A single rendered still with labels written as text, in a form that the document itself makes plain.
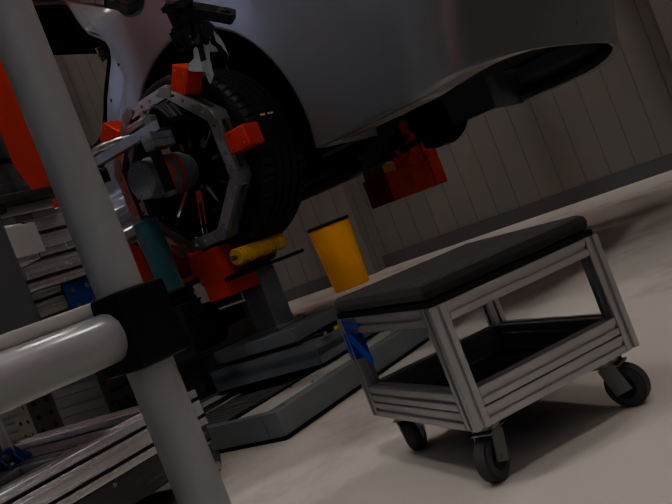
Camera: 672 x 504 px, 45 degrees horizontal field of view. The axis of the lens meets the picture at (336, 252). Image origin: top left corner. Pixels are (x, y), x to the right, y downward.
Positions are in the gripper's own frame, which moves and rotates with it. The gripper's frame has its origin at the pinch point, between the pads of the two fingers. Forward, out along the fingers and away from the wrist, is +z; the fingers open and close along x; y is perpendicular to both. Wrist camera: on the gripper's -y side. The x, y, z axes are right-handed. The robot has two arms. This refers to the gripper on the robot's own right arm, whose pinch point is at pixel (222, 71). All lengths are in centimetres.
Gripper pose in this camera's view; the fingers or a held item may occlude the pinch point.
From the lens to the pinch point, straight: 210.2
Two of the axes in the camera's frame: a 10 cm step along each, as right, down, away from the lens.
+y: -9.2, 2.0, 3.3
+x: -1.6, 5.7, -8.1
